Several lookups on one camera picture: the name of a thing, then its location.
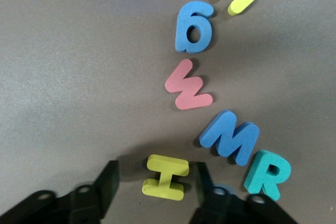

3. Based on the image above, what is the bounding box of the pink foam letter w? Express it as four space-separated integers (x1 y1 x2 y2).
164 59 214 111

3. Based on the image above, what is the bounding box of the brown table cover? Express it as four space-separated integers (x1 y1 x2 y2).
0 0 336 224

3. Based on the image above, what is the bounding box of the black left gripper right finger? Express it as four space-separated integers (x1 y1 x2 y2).
188 161 300 224

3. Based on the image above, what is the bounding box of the blue foam capital M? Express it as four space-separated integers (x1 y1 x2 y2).
198 109 260 167

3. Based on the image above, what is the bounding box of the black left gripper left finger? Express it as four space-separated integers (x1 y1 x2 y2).
0 159 119 224

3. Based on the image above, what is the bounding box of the blue foam letter g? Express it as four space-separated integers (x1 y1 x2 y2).
175 0 215 54

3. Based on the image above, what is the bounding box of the teal foam letter R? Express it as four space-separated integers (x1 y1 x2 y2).
244 150 292 202

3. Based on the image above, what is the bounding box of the yellow foam letter H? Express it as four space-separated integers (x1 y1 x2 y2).
142 154 190 202

